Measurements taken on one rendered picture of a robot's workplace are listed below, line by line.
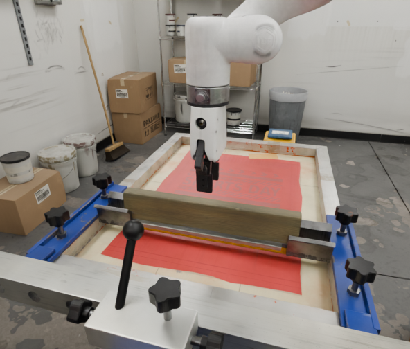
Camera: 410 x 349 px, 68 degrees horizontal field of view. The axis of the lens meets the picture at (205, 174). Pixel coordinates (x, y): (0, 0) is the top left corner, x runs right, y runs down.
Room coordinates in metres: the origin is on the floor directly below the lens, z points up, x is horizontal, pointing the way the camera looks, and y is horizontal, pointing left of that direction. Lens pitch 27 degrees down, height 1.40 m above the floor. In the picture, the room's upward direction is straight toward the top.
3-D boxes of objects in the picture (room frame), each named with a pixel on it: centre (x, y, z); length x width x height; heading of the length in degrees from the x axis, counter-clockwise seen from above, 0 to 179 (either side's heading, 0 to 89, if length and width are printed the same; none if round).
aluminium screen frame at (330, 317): (0.74, -0.06, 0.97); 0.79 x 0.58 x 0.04; 165
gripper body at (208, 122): (0.54, -0.01, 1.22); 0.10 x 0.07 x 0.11; 165
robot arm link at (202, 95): (0.54, 0.00, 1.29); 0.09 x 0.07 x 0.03; 165
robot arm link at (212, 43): (0.55, -0.04, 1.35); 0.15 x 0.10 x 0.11; 107
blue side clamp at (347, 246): (0.44, -0.26, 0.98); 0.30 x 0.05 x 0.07; 165
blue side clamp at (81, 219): (0.58, 0.27, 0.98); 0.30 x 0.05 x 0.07; 165
